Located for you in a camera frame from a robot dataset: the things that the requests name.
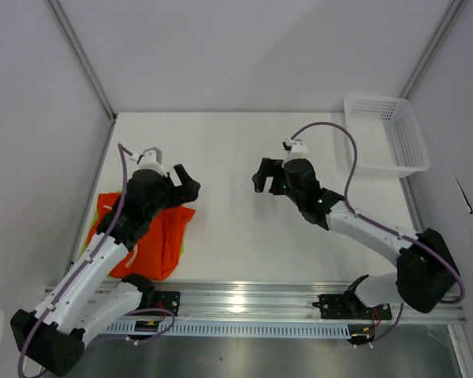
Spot lime green shorts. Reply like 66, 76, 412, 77
76, 210, 187, 261

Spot orange shorts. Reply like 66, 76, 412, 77
109, 206, 196, 281

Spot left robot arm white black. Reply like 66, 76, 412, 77
10, 164, 201, 376

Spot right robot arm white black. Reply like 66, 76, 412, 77
251, 157, 460, 318

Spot white plastic perforated basket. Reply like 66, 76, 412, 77
344, 94, 430, 178

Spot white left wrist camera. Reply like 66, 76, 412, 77
131, 146, 166, 176

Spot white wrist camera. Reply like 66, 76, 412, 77
131, 146, 166, 176
282, 139, 308, 160

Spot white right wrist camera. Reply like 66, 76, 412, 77
282, 139, 308, 160

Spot aluminium frame rail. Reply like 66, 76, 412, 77
37, 280, 468, 324

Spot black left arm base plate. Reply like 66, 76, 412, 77
139, 291, 181, 317

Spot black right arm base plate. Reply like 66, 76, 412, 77
311, 294, 392, 321

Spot white slotted cable duct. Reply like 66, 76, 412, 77
102, 320, 351, 339

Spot right corner aluminium post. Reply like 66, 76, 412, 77
399, 0, 468, 100

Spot corner aluminium post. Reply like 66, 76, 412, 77
45, 0, 117, 123
399, 0, 468, 100

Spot left corner aluminium post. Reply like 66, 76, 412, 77
45, 0, 117, 123

